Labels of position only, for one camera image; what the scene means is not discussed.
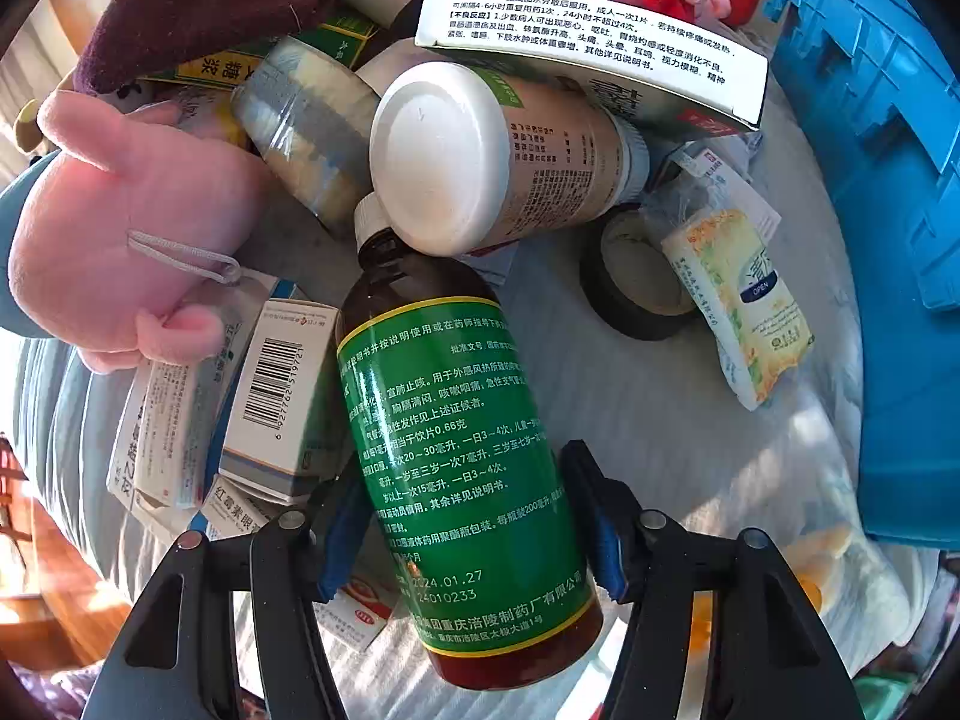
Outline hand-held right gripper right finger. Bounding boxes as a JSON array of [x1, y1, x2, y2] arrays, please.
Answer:
[[559, 439, 867, 720]]

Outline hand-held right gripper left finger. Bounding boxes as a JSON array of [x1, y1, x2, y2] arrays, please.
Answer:
[[81, 457, 376, 720]]

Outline brown syrup bottle green label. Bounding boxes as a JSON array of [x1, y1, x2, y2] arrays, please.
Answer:
[[334, 191, 605, 691]]

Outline red white medicine box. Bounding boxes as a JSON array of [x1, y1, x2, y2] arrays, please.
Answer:
[[311, 574, 398, 650]]

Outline blue white ointment box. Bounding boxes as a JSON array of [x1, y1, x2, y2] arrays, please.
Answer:
[[187, 474, 280, 542]]

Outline barcode medicine box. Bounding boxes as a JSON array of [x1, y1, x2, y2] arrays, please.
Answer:
[[220, 298, 353, 505]]

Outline long white medicine box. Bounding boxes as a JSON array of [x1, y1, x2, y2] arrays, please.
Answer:
[[107, 270, 280, 515]]

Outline small yellow object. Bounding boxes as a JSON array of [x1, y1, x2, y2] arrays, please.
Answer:
[[791, 525, 856, 616]]

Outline black tape roll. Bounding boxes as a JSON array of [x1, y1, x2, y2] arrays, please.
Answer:
[[579, 208, 700, 340]]

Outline yellow tissue packet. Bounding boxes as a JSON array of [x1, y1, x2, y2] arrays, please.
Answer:
[[660, 208, 816, 412]]

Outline clear plastic packet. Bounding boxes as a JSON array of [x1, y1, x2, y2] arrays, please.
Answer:
[[645, 141, 781, 241]]

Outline white pill bottle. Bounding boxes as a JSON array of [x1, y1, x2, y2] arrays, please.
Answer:
[[369, 60, 650, 257]]

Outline large pink plush toy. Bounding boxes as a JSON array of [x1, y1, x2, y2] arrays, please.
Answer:
[[7, 88, 278, 374]]

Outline clear plastic jar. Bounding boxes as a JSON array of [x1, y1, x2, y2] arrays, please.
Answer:
[[231, 36, 382, 235]]

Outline blue plastic crate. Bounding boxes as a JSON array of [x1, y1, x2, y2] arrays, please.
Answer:
[[761, 0, 960, 552]]

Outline green yellow syrup box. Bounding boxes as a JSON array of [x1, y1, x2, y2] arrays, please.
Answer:
[[139, 11, 376, 91]]

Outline white printed medicine box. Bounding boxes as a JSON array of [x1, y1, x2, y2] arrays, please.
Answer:
[[414, 0, 771, 132]]

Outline maroon plush toy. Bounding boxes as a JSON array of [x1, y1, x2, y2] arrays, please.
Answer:
[[75, 0, 361, 95]]

